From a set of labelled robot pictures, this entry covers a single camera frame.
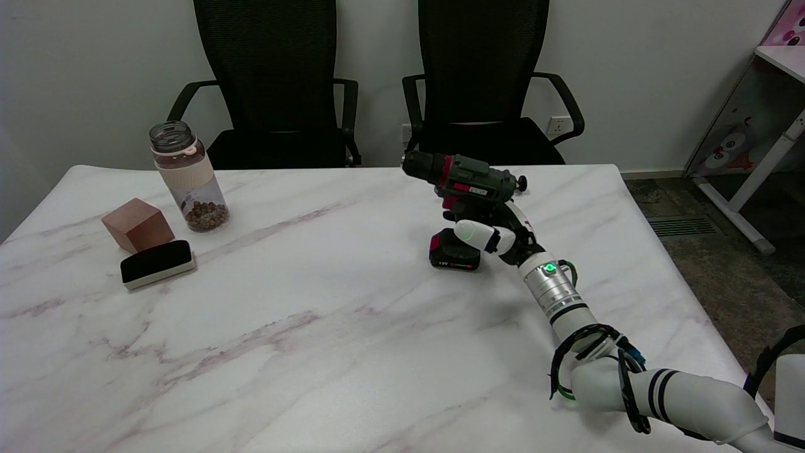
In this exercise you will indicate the green red power screwdriver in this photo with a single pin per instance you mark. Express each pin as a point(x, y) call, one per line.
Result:
point(468, 176)

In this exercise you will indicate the floor vent grille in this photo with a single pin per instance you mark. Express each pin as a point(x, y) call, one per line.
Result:
point(678, 226)

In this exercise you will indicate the pink box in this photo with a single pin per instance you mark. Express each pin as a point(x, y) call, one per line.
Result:
point(789, 25)

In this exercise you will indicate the black mesh office chair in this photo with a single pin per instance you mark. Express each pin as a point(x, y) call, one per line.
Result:
point(270, 75)
point(481, 69)

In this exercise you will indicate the glass jar with nuts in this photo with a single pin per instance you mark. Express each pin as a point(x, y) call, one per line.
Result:
point(192, 182)

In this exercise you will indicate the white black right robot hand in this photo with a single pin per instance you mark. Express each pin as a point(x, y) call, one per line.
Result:
point(478, 234)

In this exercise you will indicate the white desk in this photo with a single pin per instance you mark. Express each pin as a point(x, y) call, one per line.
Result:
point(748, 185)

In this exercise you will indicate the black white board eraser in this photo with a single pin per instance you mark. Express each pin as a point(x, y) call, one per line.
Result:
point(156, 261)

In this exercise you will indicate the brown wooden cube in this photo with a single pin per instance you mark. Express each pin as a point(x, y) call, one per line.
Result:
point(137, 223)

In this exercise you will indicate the white wall socket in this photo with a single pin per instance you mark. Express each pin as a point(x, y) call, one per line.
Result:
point(559, 126)
point(405, 133)

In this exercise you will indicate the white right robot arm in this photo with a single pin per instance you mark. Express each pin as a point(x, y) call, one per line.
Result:
point(685, 393)

